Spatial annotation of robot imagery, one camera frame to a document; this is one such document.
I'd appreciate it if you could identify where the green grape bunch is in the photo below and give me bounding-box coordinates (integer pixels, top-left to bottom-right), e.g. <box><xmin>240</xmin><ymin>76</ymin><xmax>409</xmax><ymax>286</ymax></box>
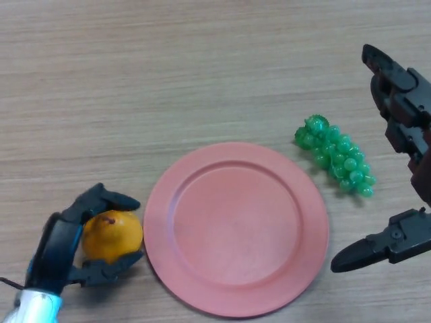
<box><xmin>294</xmin><ymin>114</ymin><xmax>377</xmax><ymax>199</ymax></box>

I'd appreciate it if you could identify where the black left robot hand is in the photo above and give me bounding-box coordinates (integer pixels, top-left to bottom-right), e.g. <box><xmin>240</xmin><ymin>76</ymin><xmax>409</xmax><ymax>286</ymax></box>
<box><xmin>25</xmin><ymin>182</ymin><xmax>145</xmax><ymax>297</ymax></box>

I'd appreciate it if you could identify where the yellow pear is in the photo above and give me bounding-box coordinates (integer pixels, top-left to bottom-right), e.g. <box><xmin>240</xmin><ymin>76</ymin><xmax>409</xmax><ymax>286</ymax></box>
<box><xmin>81</xmin><ymin>210</ymin><xmax>144</xmax><ymax>265</ymax></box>

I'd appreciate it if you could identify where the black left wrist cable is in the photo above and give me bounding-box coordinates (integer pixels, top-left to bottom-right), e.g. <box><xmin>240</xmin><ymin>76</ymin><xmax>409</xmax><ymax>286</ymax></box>
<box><xmin>0</xmin><ymin>277</ymin><xmax>26</xmax><ymax>290</ymax></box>

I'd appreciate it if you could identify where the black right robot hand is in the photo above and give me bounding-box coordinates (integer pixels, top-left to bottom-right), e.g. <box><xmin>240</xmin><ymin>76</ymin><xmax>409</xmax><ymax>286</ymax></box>
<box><xmin>330</xmin><ymin>43</ymin><xmax>431</xmax><ymax>273</ymax></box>

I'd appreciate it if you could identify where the pink round plate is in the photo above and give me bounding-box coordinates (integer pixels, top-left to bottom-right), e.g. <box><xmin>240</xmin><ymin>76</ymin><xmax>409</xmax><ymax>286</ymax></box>
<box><xmin>143</xmin><ymin>141</ymin><xmax>330</xmax><ymax>319</ymax></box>

